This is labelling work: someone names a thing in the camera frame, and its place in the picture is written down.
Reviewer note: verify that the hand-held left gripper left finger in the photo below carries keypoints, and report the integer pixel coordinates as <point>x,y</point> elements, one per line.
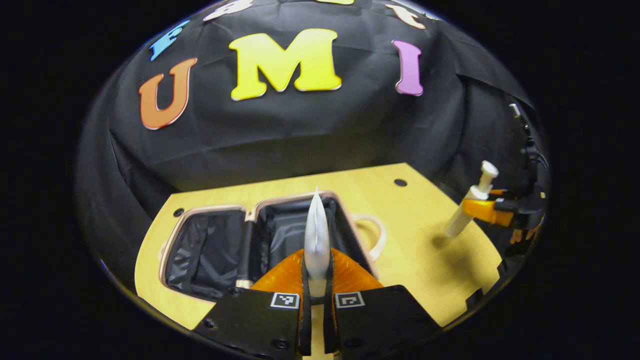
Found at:
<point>305,327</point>

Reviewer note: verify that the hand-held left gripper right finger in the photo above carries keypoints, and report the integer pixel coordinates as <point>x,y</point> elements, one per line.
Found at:
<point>330,327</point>

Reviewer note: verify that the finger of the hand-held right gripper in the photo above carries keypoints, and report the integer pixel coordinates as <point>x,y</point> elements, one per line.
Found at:
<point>482,210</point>
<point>498,192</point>

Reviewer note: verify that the white pump bottle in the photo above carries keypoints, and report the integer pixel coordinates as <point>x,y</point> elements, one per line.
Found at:
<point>480,187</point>

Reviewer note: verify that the white skin care tube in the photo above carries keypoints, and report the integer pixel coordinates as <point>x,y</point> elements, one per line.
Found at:
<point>317,235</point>

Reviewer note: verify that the pink suitcase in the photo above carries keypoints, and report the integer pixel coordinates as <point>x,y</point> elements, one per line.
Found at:
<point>210,250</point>

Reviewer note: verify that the black backdrop cloth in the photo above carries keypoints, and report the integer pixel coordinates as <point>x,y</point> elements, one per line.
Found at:
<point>300,135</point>

